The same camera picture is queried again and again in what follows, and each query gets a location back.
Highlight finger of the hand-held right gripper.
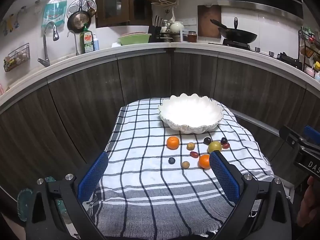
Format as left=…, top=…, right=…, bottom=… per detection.
left=303, top=125, right=320, bottom=145
left=279, top=125, right=307, bottom=153

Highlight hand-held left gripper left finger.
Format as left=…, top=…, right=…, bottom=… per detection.
left=25, top=151, right=109, bottom=240

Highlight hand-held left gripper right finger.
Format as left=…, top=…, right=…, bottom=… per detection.
left=209, top=151, right=293, bottom=240

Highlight small orange tangerine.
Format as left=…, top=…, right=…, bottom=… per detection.
left=166, top=136, right=180, bottom=150
left=198, top=154, right=212, bottom=169

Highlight yellow-green plum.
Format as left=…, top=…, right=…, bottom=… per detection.
left=208, top=141, right=222, bottom=153

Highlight white scalloped ceramic bowl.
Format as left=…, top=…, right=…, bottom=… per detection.
left=158, top=93, right=224, bottom=134

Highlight person's right hand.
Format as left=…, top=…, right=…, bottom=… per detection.
left=297, top=175, right=320, bottom=228

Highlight black and white checked cloth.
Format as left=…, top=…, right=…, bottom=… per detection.
left=82, top=96, right=275, bottom=238

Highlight teal plastic object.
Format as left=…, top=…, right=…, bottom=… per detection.
left=17, top=176, right=57, bottom=222

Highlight black wok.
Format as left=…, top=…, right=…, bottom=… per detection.
left=210, top=17, right=258, bottom=44

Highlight white kitchen countertop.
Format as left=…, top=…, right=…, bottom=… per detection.
left=0, top=40, right=320, bottom=108

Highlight small chrome tap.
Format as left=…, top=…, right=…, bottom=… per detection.
left=67, top=30, right=80, bottom=56

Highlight green dish soap bottle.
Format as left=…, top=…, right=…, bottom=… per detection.
left=79, top=24, right=94, bottom=54

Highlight brown wooden cutting board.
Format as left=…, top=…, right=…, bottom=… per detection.
left=197, top=5, right=222, bottom=39

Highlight chrome kitchen faucet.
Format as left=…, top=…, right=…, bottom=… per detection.
left=37, top=21, right=60, bottom=68

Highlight green basin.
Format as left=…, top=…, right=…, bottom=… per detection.
left=117, top=32, right=151, bottom=46

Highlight hanging frying pan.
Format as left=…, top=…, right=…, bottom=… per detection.
left=67, top=11, right=91, bottom=34

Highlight white teapot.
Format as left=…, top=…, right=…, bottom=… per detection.
left=169, top=21, right=185, bottom=33

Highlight black knife block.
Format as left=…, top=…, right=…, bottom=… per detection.
left=148, top=16, right=164, bottom=43

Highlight hanging plastic bag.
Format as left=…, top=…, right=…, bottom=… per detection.
left=41, top=0, right=67, bottom=29

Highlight hanging metal steamer rack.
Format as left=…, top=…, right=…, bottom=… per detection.
left=67, top=0, right=97, bottom=19

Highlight hanging kitchen utensils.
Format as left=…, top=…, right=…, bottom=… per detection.
left=2, top=5, right=28, bottom=37

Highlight grey metal rail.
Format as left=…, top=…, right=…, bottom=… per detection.
left=232, top=111, right=285, bottom=138

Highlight black wire storage rack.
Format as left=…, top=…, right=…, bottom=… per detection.
left=297, top=26, right=320, bottom=72

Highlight wire wall basket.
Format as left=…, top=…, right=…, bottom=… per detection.
left=3, top=43, right=30, bottom=72

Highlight dark wood wall cabinet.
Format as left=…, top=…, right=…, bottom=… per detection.
left=95, top=0, right=153, bottom=28

